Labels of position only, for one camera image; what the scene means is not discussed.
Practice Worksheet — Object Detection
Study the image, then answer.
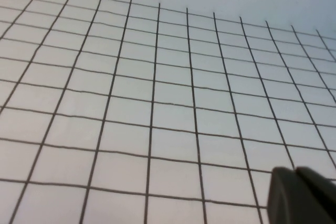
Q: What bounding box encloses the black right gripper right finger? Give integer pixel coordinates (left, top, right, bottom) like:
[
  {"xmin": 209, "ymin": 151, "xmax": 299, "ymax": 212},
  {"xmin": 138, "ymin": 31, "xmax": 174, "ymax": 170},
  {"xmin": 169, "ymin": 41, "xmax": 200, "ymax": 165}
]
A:
[{"xmin": 295, "ymin": 166, "xmax": 336, "ymax": 209}]

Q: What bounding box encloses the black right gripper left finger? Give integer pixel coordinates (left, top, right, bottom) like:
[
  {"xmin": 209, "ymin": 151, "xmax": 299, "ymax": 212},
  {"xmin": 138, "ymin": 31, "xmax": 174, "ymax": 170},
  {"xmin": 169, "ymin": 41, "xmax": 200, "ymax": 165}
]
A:
[{"xmin": 267, "ymin": 166, "xmax": 336, "ymax": 224}]

